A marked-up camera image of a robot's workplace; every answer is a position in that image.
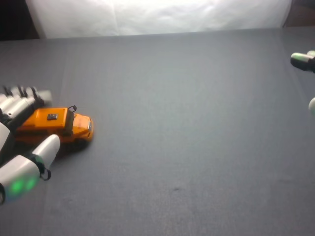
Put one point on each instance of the yellow toy car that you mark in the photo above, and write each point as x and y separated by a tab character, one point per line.
53	124

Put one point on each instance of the grey table cloth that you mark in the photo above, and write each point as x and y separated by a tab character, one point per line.
177	127

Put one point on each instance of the white backdrop sheet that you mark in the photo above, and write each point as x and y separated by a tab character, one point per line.
157	14

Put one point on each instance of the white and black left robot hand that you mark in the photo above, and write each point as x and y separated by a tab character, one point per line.
14	104

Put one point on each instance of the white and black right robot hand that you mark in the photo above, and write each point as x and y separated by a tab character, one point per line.
301	60

